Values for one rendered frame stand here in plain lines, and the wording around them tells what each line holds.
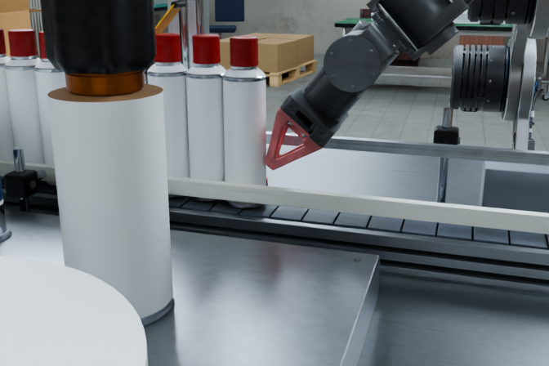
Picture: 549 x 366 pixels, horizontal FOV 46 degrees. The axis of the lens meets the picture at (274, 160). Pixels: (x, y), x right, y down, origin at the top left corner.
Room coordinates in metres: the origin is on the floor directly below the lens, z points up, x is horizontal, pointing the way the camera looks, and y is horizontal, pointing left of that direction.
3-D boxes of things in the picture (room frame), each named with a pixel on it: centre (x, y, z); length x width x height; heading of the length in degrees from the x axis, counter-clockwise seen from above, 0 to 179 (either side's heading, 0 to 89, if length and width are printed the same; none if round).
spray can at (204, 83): (0.79, 0.08, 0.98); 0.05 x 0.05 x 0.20
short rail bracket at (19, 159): (0.78, 0.31, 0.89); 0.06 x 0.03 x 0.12; 163
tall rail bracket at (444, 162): (0.77, -0.21, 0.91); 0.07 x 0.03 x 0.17; 163
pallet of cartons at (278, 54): (7.46, 0.10, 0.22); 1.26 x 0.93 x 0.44; 163
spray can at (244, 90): (0.76, 0.04, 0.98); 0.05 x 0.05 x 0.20
